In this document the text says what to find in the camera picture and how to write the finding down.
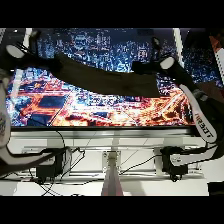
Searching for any silver frame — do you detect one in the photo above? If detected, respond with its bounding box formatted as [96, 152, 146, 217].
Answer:
[6, 127, 214, 196]

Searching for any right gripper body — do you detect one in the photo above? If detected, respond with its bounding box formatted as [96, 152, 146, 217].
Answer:
[131, 60, 162, 76]

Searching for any black cable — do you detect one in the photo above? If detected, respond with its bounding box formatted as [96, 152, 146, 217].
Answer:
[119, 155, 163, 176]
[28, 129, 86, 196]

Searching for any olive garment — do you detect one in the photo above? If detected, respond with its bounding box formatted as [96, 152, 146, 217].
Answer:
[51, 53, 165, 98]

